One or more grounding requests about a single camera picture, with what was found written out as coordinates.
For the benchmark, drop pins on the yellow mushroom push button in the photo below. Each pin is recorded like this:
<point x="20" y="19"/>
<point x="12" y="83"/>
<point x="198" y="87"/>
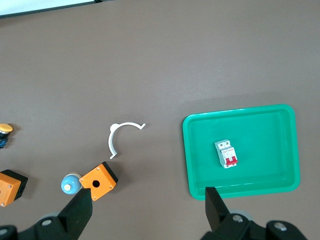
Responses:
<point x="5" y="128"/>

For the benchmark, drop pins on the white curved plastic clip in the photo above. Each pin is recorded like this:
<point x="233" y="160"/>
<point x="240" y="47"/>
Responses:
<point x="110" y="140"/>

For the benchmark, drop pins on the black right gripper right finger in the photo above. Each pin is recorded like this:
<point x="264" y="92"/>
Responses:
<point x="215" y="210"/>

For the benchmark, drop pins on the green plastic tray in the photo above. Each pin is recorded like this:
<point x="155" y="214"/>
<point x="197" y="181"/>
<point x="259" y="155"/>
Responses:
<point x="262" y="130"/>

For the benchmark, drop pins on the orange button box with hole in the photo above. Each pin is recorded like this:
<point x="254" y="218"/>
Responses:
<point x="7" y="187"/>
<point x="105" y="175"/>

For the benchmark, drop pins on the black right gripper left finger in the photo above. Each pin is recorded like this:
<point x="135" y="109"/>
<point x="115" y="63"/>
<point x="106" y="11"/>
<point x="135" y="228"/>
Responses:
<point x="75" y="217"/>

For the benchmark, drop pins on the blue grey round knob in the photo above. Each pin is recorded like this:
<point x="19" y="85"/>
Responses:
<point x="70" y="183"/>

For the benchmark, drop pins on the red white push button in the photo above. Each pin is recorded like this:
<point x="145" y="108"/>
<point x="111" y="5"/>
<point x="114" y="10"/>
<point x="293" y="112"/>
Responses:
<point x="225" y="155"/>

